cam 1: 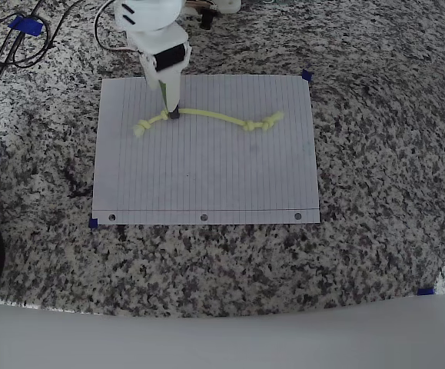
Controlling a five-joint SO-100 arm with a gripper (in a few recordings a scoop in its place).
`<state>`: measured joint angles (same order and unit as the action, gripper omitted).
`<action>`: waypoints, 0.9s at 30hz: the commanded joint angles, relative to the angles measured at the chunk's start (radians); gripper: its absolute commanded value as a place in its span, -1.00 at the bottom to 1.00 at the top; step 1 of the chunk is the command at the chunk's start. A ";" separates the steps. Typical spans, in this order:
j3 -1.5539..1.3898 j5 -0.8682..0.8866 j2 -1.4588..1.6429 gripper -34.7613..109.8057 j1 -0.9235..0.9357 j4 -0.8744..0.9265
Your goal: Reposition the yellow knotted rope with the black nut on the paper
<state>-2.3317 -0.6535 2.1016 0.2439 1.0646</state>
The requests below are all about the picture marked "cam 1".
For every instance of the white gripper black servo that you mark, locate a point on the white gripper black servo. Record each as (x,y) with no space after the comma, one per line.
(170,58)

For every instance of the black hex nut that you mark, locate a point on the black hex nut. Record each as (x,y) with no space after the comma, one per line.
(175,115)

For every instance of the wooden stick shims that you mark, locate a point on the wooden stick shims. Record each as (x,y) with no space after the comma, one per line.
(199,4)

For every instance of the lined paper sheet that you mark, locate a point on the lined paper sheet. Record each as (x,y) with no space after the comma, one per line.
(206,173)

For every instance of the blue tape piece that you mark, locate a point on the blue tape piece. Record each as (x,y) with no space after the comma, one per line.
(426,291)
(93,223)
(307,76)

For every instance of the large blue tape strip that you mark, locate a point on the large blue tape strip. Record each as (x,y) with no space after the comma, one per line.
(26,25)

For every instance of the white backdrop board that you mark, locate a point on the white backdrop board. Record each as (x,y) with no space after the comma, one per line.
(222,338)

